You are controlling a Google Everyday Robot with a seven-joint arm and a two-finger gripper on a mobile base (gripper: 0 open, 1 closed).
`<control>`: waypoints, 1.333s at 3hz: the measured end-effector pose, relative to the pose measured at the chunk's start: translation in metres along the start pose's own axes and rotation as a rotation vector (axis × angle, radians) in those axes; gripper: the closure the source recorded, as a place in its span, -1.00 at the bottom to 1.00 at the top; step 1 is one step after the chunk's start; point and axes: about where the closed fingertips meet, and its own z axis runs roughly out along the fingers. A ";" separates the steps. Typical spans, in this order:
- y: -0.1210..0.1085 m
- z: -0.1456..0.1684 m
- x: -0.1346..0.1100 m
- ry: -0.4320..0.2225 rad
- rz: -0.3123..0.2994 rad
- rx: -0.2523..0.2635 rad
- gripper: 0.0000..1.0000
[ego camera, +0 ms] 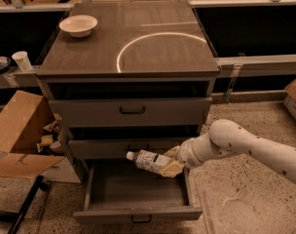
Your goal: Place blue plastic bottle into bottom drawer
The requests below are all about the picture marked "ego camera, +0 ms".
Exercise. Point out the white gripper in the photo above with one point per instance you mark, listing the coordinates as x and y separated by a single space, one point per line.
186 154

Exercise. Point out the clear plastic water bottle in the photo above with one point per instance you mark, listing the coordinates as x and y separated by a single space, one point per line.
149 161

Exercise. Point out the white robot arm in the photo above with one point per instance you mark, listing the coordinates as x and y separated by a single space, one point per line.
226 138

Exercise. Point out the grey top drawer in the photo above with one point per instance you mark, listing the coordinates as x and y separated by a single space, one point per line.
131 112

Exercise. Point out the grey open bottom drawer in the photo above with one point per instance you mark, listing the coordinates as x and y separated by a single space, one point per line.
119 192

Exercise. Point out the grey drawer cabinet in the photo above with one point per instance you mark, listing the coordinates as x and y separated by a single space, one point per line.
138 50

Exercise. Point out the black metal stand leg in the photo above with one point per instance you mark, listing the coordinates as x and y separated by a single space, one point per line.
15 219

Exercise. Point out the open cardboard box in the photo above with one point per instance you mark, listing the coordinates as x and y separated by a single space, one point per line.
33 143

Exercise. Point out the white ceramic bowl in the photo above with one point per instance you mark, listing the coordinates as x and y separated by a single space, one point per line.
78 26

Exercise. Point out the white paper cup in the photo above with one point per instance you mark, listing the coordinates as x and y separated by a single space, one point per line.
22 60

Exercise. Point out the dark round plate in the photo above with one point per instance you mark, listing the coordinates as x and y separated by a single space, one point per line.
4 64

